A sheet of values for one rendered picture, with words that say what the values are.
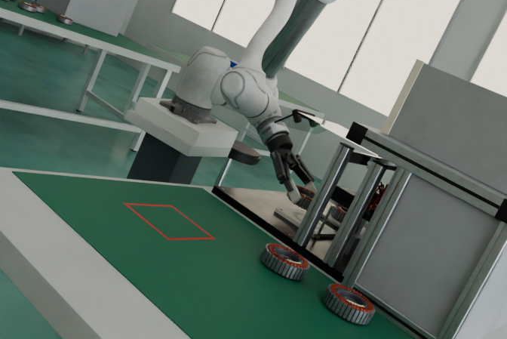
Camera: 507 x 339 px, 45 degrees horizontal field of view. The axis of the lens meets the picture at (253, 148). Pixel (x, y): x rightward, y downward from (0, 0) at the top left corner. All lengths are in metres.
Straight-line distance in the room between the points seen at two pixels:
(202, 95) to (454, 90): 1.07
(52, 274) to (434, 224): 0.83
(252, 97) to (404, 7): 5.48
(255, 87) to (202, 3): 7.05
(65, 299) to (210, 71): 1.48
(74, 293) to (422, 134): 0.94
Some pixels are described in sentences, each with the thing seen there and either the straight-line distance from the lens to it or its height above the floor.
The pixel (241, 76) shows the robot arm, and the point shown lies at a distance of 1.72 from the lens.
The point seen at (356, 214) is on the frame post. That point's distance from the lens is 1.50.
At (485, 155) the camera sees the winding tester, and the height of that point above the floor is 1.18.
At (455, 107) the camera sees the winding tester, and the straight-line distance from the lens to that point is 1.54.
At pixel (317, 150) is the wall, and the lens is 7.23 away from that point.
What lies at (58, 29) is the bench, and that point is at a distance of 3.98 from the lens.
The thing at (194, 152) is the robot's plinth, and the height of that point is 0.72.
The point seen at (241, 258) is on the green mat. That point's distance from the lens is 1.37.
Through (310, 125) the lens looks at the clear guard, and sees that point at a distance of 1.81.
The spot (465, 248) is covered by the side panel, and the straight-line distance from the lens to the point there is 1.41.
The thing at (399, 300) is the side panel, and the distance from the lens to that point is 1.47.
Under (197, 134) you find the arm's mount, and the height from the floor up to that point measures 0.80.
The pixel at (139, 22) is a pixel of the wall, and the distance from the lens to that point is 9.55.
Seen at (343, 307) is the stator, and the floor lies 0.77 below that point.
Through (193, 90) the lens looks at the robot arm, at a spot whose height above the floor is 0.92.
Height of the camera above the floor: 1.21
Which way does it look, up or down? 10 degrees down
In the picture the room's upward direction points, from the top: 25 degrees clockwise
